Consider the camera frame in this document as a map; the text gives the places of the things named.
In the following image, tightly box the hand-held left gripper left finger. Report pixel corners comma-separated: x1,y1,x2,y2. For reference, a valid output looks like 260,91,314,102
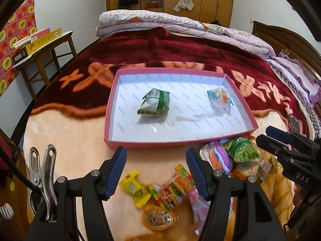
26,146,127,241

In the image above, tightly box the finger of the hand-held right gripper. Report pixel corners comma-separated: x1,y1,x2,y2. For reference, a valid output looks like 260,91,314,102
256,134,289,157
266,126,293,144

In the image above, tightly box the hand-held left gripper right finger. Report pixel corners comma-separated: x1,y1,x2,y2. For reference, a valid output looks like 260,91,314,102
186,147,286,241

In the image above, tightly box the rainbow striped candy packet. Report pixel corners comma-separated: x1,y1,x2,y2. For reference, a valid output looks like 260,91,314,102
174,164,197,194

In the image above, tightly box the yellow candy packet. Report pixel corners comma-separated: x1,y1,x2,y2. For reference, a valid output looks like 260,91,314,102
119,171,151,209

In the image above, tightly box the orange rice cracker packet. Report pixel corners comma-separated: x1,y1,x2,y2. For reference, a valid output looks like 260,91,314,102
231,156,264,181

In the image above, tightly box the clear colourful candy packet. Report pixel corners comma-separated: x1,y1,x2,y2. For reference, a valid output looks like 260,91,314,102
149,181,188,207

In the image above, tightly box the pink cardboard box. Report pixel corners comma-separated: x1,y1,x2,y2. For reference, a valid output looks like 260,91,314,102
104,68,259,149

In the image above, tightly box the orange jelly cup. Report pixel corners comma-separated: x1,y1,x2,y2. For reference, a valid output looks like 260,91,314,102
141,204,178,231

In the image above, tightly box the purple snack packet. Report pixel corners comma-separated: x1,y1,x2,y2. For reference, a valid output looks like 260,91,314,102
200,141,235,174

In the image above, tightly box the clear packet with red label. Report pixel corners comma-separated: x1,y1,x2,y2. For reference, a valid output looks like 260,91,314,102
258,159,272,182

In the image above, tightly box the light green snack packet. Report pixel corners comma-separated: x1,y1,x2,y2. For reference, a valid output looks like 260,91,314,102
223,137,260,162

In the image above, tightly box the pink clear packet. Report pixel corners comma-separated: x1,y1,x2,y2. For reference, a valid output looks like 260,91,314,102
188,188,234,236

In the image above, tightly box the purple ruffled pillow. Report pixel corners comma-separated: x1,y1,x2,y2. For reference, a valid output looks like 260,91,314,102
266,53,321,103

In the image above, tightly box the blue clear snack packet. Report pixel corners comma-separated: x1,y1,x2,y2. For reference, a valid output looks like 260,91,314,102
207,87,235,114

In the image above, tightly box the metal spring clamp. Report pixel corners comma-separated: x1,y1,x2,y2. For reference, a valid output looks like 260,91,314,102
29,144,58,223

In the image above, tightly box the dark green snack packet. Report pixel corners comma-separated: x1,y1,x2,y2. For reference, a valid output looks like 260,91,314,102
137,88,170,116

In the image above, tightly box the wooden headboard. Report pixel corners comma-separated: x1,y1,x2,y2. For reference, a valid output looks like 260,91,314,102
252,20,321,81

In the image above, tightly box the white plastic object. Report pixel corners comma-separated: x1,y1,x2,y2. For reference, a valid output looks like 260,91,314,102
0,202,14,223

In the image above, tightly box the red floral blanket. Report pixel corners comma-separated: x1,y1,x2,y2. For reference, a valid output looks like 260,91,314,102
24,26,316,241

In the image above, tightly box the wooden side table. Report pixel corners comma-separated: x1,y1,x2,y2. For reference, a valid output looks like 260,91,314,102
12,31,78,101

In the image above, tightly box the wooden wardrobe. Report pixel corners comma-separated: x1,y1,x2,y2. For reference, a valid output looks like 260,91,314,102
105,0,236,28

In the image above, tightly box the yellow cardboard box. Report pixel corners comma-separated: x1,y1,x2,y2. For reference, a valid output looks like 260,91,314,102
21,28,62,56

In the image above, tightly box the folded lilac quilt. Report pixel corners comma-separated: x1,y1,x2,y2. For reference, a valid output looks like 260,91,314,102
95,9,276,56

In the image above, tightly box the white roll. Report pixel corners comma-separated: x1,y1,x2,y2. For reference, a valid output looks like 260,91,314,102
12,35,38,49

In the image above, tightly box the white hanging towel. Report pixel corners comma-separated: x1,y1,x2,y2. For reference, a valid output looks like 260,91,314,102
173,0,194,12

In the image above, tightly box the red yellow patterned gift box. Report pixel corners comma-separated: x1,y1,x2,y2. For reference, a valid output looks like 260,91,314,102
0,0,38,96

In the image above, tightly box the black cable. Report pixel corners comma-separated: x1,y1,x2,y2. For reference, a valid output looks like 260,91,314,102
0,146,33,191

